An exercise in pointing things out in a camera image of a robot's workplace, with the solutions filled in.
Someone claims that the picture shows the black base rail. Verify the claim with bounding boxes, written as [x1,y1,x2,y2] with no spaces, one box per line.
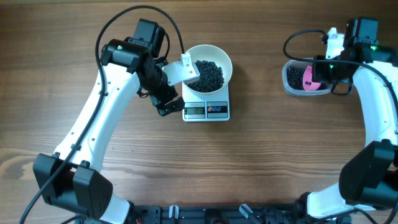
[74,203,352,224]

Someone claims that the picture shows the pink scoop blue handle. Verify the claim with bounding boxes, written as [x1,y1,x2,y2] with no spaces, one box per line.
[302,66,321,91]

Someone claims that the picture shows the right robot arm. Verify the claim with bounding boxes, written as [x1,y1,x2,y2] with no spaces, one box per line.
[303,17,397,223]

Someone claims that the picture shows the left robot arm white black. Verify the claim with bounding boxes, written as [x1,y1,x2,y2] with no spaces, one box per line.
[33,39,197,223]

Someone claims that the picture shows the clear plastic container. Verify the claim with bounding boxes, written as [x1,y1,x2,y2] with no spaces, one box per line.
[282,60,331,96]

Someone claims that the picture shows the black beans pile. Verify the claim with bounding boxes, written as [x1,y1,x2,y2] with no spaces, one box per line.
[286,65,327,90]

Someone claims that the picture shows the white bowl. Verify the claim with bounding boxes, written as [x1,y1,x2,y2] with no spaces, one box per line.
[187,44,233,87]

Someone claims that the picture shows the white digital kitchen scale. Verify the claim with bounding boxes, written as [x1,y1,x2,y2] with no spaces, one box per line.
[182,84,230,122]

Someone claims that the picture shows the black beans in bowl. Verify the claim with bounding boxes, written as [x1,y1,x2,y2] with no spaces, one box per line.
[187,60,224,93]

